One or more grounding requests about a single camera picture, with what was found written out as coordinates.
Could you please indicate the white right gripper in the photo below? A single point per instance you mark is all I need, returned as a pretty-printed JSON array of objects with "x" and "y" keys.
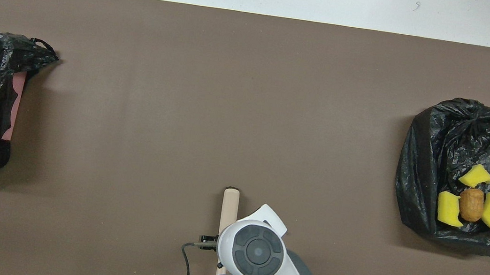
[{"x": 270, "y": 216}]

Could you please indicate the brown table mat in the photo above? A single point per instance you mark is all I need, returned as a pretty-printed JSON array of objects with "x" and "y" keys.
[{"x": 256, "y": 54}]

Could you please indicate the beige hand brush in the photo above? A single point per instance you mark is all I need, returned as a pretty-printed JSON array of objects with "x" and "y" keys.
[{"x": 229, "y": 211}]

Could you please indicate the pink bin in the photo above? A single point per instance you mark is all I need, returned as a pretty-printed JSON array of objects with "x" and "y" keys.
[{"x": 17, "y": 98}]

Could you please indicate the brown bread roll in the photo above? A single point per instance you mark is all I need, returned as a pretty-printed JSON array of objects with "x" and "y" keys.
[{"x": 471, "y": 205}]

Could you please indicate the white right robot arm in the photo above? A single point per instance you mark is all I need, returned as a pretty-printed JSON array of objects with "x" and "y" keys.
[{"x": 258, "y": 253}]

